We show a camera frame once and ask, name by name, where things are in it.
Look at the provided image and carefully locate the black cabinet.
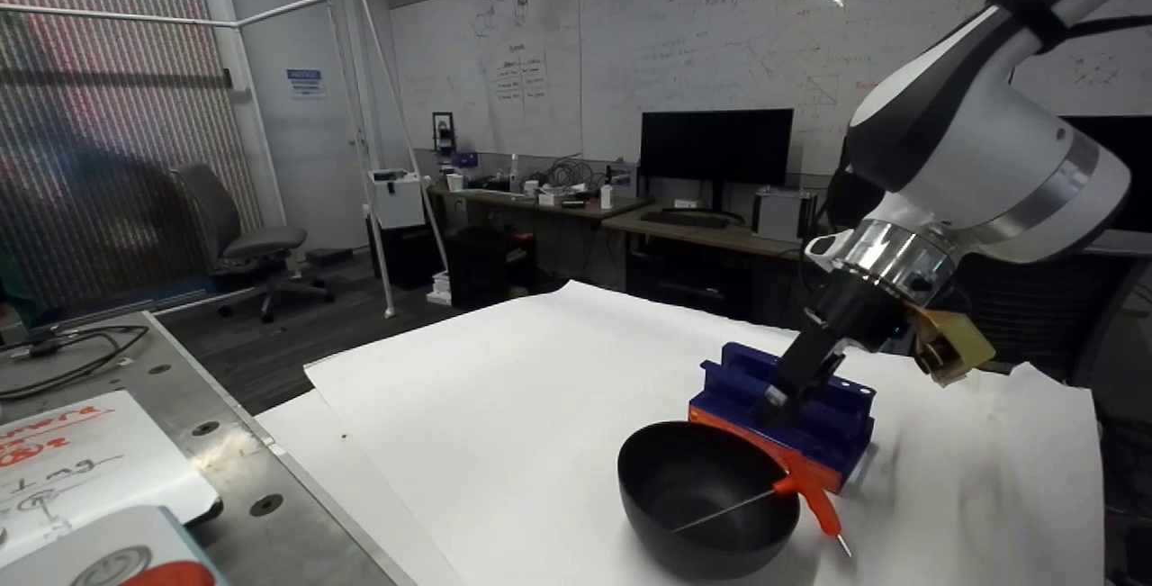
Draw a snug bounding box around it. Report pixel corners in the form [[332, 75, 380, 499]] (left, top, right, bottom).
[[446, 225, 538, 311]]

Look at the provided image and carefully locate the blue and orange block holder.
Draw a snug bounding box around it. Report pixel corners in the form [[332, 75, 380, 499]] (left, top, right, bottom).
[[688, 342, 877, 495]]

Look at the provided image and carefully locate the white sheet with orange writing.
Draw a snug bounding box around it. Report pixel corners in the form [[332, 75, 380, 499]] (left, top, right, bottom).
[[0, 390, 222, 571]]

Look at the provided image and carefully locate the patterned privacy screen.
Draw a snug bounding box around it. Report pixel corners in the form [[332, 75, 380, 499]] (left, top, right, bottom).
[[0, 0, 264, 321]]

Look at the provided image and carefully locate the wooden desk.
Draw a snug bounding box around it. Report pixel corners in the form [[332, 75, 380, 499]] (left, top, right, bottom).
[[600, 206, 811, 321], [430, 186, 651, 292]]

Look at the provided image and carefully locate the white box with round mark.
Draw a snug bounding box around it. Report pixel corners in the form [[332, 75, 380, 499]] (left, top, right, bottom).
[[0, 505, 228, 586]]

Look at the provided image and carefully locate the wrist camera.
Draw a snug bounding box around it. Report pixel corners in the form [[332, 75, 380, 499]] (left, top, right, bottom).
[[907, 305, 996, 387]]

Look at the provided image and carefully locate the orange handled pick tool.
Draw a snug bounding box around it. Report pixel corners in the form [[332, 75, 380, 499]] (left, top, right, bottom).
[[670, 451, 852, 560]]

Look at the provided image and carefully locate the black bowl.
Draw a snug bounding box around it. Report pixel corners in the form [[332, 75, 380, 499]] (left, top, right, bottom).
[[617, 420, 802, 581]]

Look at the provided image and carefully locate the large white paper sheet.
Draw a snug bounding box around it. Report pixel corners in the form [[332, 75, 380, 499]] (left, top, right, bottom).
[[304, 280, 1105, 586]]

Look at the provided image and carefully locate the whiteboard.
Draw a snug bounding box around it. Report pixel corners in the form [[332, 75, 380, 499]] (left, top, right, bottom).
[[387, 0, 1152, 177]]

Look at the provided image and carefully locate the grey metal table with holes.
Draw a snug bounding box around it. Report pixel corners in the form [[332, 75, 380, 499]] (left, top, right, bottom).
[[0, 311, 417, 586]]

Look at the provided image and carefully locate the white box with black lid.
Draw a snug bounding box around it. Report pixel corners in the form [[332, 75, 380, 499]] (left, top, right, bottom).
[[366, 169, 427, 230]]

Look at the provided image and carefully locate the coil of black cable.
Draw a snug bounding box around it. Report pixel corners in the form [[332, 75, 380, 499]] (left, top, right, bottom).
[[544, 158, 597, 193]]

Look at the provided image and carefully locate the black keyboard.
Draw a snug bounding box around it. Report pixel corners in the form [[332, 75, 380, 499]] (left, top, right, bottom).
[[640, 209, 733, 230]]

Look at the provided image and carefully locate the grey office chair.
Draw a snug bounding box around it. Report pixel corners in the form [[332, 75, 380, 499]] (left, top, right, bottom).
[[170, 162, 337, 325]]

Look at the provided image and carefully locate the black monitor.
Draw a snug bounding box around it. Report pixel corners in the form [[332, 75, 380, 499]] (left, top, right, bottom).
[[1060, 114, 1152, 235], [639, 108, 796, 214]]

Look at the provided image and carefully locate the grey door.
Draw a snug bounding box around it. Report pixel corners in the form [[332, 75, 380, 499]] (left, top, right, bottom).
[[220, 0, 372, 254]]

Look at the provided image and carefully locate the black mesh office chair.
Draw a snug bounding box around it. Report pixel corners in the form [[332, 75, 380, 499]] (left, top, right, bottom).
[[949, 251, 1152, 389]]

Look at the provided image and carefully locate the silver computer case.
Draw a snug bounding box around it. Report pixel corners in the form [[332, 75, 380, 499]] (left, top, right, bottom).
[[751, 186, 819, 243]]

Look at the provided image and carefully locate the white pipe frame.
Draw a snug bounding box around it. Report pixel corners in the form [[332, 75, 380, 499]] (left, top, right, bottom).
[[0, 0, 451, 319]]

